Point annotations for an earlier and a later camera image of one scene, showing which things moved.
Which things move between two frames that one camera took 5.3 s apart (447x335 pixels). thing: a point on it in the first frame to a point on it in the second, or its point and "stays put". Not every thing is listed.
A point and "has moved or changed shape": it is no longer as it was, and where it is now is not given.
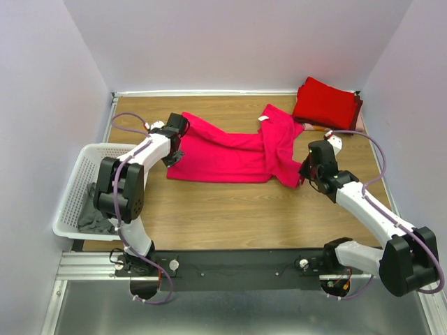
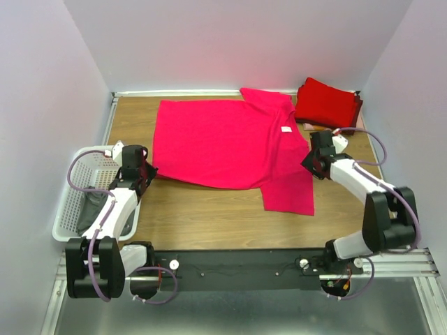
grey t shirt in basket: [92, 220] stays put
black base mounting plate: [274, 270] stays put
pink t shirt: [211, 155] has moved or changed shape
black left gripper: [170, 162] to [151, 172]
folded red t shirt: [320, 103] stays put
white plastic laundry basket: [84, 171] stays put
